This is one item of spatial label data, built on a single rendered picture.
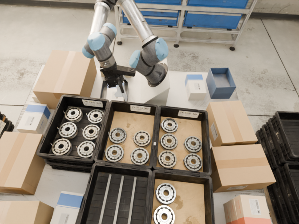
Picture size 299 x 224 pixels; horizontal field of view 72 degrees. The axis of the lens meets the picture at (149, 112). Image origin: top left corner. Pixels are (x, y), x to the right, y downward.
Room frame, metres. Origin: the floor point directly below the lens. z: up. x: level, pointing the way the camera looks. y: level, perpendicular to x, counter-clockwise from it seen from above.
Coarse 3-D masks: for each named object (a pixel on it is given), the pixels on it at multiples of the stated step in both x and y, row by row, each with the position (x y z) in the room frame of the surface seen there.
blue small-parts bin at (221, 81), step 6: (210, 72) 1.16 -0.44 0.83; (216, 72) 1.20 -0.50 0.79; (222, 72) 1.21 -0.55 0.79; (228, 72) 1.18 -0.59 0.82; (210, 78) 1.12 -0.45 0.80; (216, 78) 1.15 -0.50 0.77; (222, 78) 1.16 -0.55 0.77; (228, 78) 1.15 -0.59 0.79; (216, 84) 1.09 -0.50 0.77; (222, 84) 1.09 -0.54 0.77; (228, 84) 1.10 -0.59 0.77; (234, 84) 1.05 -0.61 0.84; (216, 90) 1.00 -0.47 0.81; (222, 90) 1.01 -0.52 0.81; (228, 90) 1.01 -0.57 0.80
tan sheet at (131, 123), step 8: (120, 112) 0.72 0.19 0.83; (120, 120) 0.66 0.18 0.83; (128, 120) 0.67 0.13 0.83; (136, 120) 0.67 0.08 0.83; (144, 120) 0.68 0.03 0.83; (152, 120) 0.68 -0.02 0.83; (112, 128) 0.60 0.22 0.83; (128, 128) 0.61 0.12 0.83; (136, 128) 0.62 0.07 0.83; (144, 128) 0.62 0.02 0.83; (152, 128) 0.63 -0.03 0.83; (128, 136) 0.56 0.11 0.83; (152, 136) 0.57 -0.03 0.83; (112, 144) 0.50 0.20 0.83; (128, 144) 0.50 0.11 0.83; (128, 152) 0.46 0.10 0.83; (128, 160) 0.41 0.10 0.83
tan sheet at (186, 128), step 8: (160, 120) 0.69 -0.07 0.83; (176, 120) 0.70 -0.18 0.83; (184, 120) 0.70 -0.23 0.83; (192, 120) 0.71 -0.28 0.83; (160, 128) 0.63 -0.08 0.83; (184, 128) 0.64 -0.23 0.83; (192, 128) 0.65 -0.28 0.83; (200, 128) 0.65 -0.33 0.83; (160, 136) 0.57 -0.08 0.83; (176, 136) 0.58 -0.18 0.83; (184, 136) 0.59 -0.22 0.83; (200, 136) 0.60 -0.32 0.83; (192, 144) 0.54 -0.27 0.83; (160, 152) 0.47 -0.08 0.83; (176, 152) 0.48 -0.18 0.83; (184, 152) 0.48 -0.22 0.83; (200, 152) 0.49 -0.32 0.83; (168, 160) 0.43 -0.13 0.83; (176, 168) 0.38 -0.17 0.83; (184, 168) 0.39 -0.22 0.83
